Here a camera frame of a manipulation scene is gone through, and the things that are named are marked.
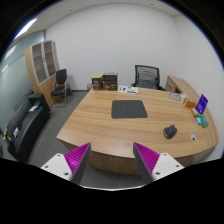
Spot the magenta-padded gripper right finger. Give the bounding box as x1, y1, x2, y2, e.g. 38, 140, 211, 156
132, 142, 185, 184

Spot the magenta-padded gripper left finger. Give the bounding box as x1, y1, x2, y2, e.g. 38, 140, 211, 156
40, 142, 92, 186

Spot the black computer mouse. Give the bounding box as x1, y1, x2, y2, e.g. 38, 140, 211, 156
163, 124, 178, 140

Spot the dark grey mouse pad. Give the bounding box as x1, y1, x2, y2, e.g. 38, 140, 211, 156
111, 99, 149, 120

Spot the small tan box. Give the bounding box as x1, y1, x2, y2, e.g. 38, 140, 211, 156
190, 107, 200, 118

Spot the green pack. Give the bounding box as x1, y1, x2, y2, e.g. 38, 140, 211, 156
198, 114, 210, 129

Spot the round grey disc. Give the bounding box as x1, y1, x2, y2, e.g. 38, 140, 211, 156
168, 92, 185, 102

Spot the orange-brown box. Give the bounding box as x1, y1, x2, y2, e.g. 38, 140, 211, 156
184, 99, 197, 109

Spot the white green printed leaflet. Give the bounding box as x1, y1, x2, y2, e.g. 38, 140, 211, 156
117, 85, 139, 95

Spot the black visitor chair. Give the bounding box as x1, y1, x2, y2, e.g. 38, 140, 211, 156
49, 68, 73, 108

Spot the purple standing card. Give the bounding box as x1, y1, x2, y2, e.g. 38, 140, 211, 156
194, 93, 209, 115

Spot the wooden side cabinet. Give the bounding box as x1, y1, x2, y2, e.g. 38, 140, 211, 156
165, 75, 201, 101

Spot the black mesh office chair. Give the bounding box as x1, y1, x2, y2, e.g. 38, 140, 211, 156
130, 64, 165, 91

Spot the large dark cardboard box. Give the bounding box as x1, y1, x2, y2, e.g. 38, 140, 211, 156
101, 72, 119, 92

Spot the wooden glass-door shelf unit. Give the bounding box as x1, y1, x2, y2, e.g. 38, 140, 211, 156
25, 39, 61, 108

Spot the ceiling light strip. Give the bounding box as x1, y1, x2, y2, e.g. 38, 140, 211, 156
13, 17, 39, 42

